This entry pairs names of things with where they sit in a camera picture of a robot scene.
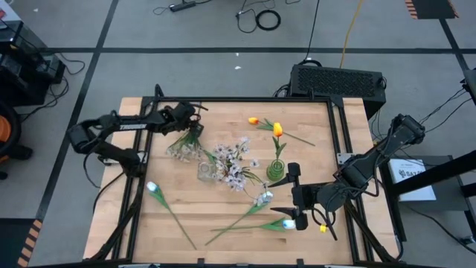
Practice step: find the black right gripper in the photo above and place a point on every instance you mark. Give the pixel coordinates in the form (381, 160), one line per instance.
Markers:
(308, 197)

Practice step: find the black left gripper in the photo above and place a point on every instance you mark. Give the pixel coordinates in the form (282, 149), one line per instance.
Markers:
(178, 115)

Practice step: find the blue white artificial tulip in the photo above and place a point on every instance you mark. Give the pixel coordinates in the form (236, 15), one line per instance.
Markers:
(273, 226)
(161, 199)
(256, 208)

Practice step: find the clear cut-glass vase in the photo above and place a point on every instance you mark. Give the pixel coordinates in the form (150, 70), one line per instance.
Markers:
(205, 172)

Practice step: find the orange artificial tulip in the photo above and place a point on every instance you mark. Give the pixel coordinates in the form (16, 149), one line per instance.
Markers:
(253, 120)

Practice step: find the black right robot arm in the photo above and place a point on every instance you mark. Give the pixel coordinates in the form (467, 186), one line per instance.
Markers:
(372, 164)

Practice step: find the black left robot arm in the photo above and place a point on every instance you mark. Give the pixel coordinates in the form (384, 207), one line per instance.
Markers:
(134, 126)

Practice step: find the green glass vase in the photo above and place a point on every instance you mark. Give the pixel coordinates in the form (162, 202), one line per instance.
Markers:
(275, 173)

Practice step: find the black mesh computer case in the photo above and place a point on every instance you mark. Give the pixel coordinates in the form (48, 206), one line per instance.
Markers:
(334, 85)

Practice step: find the white labelled box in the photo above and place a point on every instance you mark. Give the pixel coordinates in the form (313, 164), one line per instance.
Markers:
(413, 182)

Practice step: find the black power strip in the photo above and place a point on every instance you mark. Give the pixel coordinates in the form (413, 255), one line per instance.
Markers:
(182, 6)

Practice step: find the black metal stand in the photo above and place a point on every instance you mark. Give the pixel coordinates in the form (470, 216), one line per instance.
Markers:
(439, 173)

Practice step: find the black equipment cabinet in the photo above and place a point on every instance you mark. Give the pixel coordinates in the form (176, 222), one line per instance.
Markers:
(22, 74)

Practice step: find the black hazard-striped floor mat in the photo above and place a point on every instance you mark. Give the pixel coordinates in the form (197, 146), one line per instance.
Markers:
(431, 9)
(15, 242)

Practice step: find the black metal table frame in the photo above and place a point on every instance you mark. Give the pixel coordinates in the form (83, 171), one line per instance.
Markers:
(241, 99)

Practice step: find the silver metal bracket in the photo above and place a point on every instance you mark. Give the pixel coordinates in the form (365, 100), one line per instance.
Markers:
(343, 158)

